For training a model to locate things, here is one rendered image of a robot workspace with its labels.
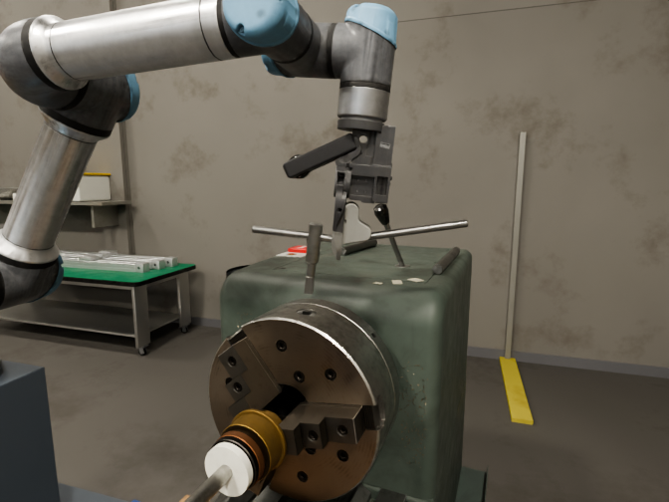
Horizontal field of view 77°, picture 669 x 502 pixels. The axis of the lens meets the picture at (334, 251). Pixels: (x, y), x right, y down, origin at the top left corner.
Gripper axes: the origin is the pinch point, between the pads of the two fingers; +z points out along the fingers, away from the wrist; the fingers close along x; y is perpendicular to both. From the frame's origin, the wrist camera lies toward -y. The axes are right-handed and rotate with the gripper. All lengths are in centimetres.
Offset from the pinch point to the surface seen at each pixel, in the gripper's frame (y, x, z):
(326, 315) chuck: -0.3, 0.4, 11.0
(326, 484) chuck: 2.6, -7.0, 36.7
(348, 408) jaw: 4.7, -9.1, 21.6
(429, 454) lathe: 20.9, 3.2, 36.5
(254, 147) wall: -93, 329, -22
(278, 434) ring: -4.9, -13.5, 24.1
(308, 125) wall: -43, 316, -45
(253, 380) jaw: -10.2, -7.1, 20.1
